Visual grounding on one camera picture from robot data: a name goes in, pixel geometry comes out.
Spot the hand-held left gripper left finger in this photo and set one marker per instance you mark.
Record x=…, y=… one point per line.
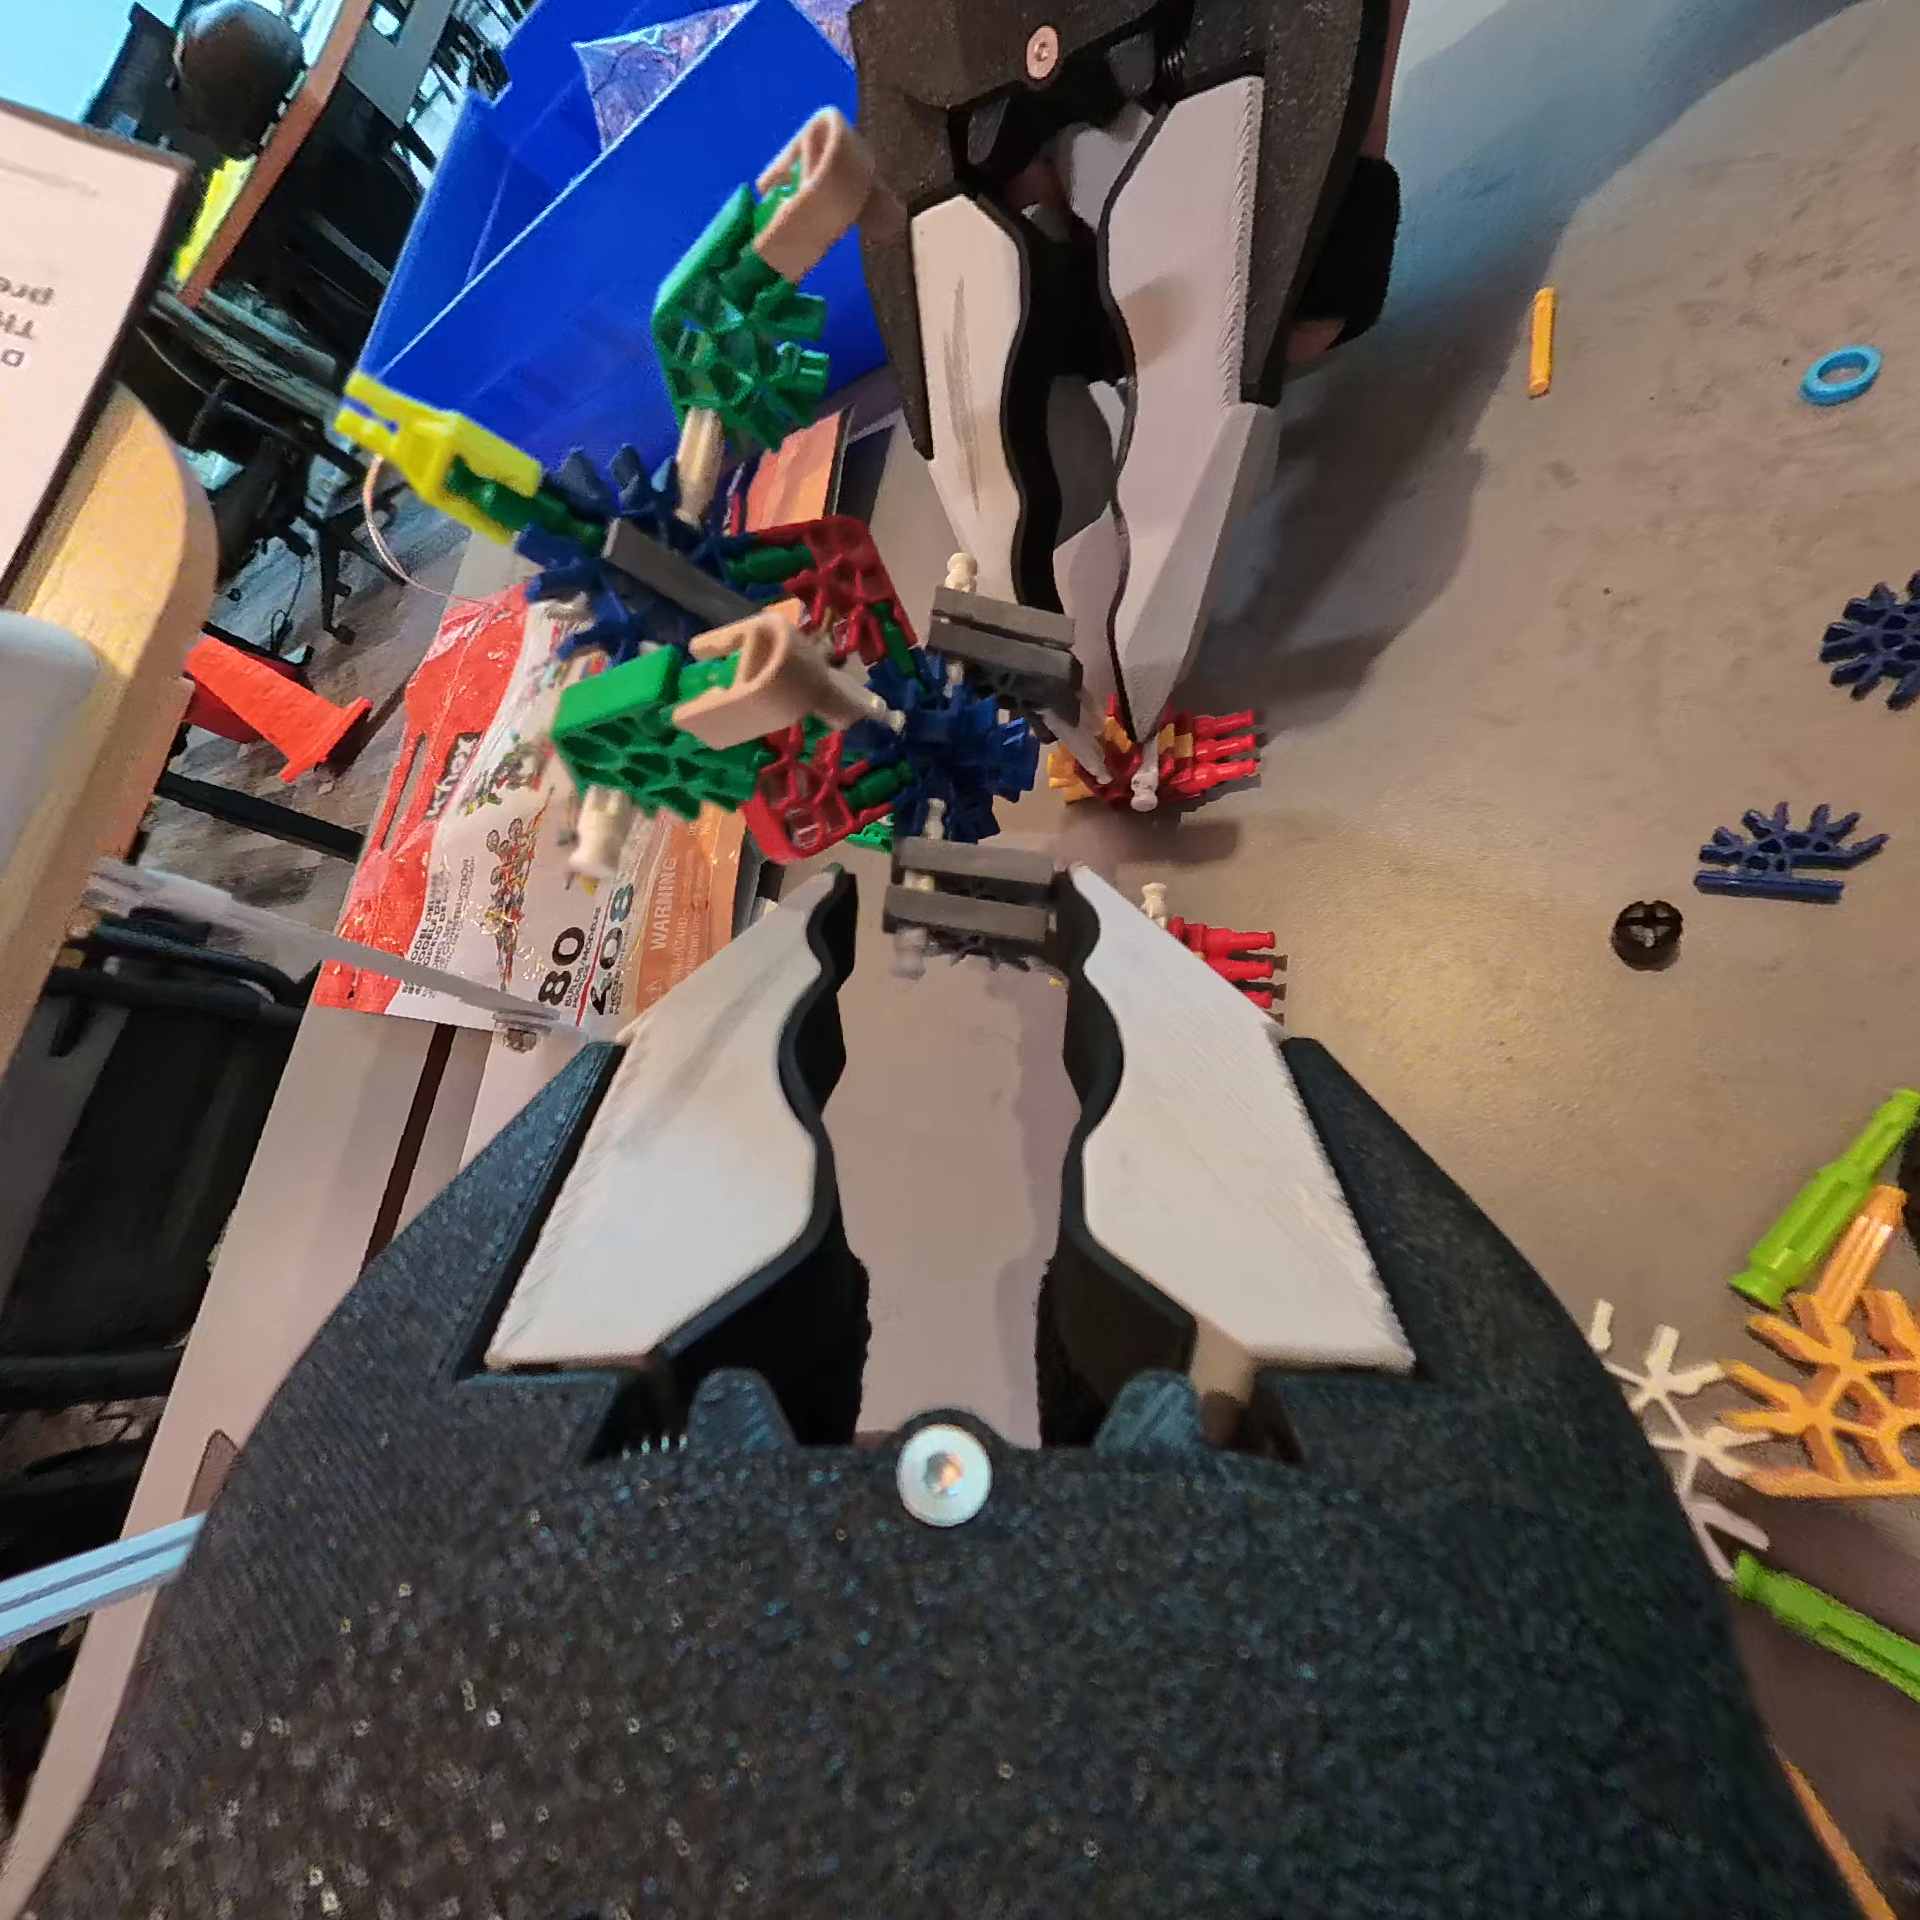
x=674, y=1170

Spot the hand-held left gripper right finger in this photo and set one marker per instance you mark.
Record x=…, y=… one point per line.
x=1230, y=1184

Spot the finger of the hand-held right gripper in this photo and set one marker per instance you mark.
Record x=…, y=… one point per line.
x=1185, y=375
x=968, y=345

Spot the multicoloured construction toy model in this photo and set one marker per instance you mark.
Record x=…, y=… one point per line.
x=720, y=317

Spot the short dark green rod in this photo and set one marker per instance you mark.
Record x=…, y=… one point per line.
x=511, y=504

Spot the yellow clip connector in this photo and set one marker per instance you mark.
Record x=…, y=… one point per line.
x=421, y=442

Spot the lime green rod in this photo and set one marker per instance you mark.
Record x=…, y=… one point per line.
x=1823, y=1200
x=1823, y=1613

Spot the person's right hand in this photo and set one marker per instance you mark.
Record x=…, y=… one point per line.
x=1384, y=76

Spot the clear plastic bag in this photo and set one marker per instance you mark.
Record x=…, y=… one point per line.
x=629, y=76

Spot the short yellow rod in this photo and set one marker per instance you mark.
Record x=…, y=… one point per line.
x=1838, y=1853
x=1861, y=1238
x=1542, y=342

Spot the blue plastic bin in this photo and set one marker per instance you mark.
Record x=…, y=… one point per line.
x=599, y=271

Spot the K'nex instruction bag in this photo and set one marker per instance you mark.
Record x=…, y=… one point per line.
x=480, y=781

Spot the white snowflake connector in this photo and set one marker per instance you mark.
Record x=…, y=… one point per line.
x=1665, y=1396

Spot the small black connector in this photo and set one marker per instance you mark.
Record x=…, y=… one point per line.
x=1646, y=934

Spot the black office chair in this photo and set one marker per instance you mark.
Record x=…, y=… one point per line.
x=150, y=1125

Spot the orange traffic cone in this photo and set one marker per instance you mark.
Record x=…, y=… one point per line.
x=263, y=705

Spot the wood-edged desk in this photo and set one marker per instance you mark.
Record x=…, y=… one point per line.
x=301, y=120

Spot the large yellow fan connector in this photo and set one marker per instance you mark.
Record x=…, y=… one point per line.
x=1830, y=1396

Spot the small blue fan connector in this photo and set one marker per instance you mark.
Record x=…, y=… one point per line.
x=1785, y=856
x=1874, y=639

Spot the printed white board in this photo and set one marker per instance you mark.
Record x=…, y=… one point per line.
x=77, y=300

